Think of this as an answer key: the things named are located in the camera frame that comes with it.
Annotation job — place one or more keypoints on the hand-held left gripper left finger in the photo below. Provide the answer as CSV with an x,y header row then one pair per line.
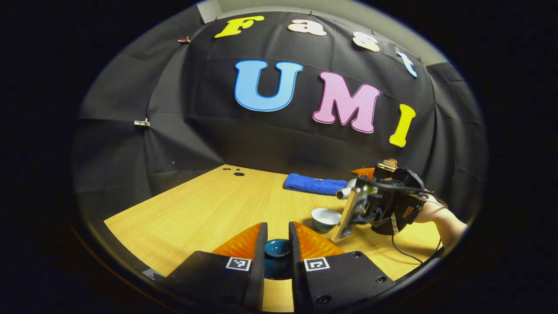
x,y
257,279

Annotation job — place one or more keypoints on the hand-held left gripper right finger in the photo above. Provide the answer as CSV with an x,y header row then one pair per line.
x,y
298,279

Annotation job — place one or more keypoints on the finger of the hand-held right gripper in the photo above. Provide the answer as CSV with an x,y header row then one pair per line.
x,y
364,172

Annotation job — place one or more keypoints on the silver green water bottle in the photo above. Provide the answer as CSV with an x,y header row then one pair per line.
x,y
345,191

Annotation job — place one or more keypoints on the teal teacup lid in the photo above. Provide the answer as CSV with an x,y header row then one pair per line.
x,y
277,248

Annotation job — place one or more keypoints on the white teacup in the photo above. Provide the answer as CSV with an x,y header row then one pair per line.
x,y
324,216

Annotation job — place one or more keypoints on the toasted bread slice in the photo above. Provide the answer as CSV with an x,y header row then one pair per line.
x,y
390,163

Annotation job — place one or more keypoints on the blue folded towel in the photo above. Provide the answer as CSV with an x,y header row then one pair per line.
x,y
314,184

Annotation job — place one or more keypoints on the black backdrop cloth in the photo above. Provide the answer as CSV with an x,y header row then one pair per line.
x,y
218,131

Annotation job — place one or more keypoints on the silver metal clip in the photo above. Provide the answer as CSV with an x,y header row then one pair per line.
x,y
142,122

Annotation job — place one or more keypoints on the red clip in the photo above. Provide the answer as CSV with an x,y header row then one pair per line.
x,y
184,40

